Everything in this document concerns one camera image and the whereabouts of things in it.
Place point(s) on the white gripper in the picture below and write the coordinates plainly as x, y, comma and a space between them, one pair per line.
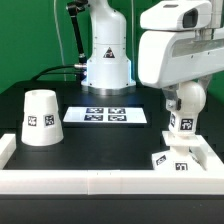
168, 58

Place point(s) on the white lamp bulb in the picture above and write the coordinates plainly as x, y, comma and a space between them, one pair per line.
192, 97

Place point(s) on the white lamp base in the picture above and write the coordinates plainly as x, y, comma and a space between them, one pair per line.
179, 156

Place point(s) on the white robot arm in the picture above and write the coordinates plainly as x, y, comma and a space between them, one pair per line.
108, 68

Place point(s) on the white lamp shade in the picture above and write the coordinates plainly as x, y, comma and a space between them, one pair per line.
41, 125

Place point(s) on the white U-shaped fence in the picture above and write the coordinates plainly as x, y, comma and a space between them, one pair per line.
98, 182

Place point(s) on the white marker plate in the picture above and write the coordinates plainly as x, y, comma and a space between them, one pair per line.
109, 115

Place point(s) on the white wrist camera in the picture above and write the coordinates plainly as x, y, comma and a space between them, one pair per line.
177, 15

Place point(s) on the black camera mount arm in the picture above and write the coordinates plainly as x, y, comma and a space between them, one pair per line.
74, 8

